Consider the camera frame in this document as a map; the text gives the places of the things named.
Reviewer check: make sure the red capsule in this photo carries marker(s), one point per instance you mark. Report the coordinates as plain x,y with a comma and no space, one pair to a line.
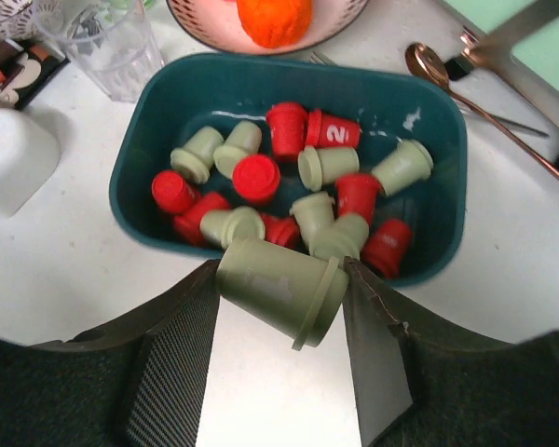
387,246
326,130
256,178
287,123
172,193

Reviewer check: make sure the mint green cutting board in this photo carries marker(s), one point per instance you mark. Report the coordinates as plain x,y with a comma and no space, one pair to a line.
539,52

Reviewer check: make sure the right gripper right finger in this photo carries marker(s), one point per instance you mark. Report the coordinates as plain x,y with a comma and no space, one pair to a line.
421,380

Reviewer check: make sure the fruit bowl plate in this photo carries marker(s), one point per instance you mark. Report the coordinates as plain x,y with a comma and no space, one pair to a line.
216,24

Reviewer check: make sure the teal storage basket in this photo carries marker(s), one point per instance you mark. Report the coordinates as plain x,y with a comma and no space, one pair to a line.
221,89

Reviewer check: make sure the green capsule bottom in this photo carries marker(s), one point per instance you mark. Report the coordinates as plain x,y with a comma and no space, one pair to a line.
294,293

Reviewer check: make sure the green capsule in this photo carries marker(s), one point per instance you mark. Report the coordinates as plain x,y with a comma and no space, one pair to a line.
294,293
194,159

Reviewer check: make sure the clear plastic cup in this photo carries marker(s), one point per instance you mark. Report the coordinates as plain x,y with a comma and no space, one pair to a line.
112,42

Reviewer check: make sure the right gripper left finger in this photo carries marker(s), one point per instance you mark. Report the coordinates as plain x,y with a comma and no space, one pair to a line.
137,380

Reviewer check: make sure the copper spoon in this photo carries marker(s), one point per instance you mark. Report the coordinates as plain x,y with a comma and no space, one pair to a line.
423,62

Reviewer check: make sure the small white colander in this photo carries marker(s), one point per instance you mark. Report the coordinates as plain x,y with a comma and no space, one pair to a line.
16,20

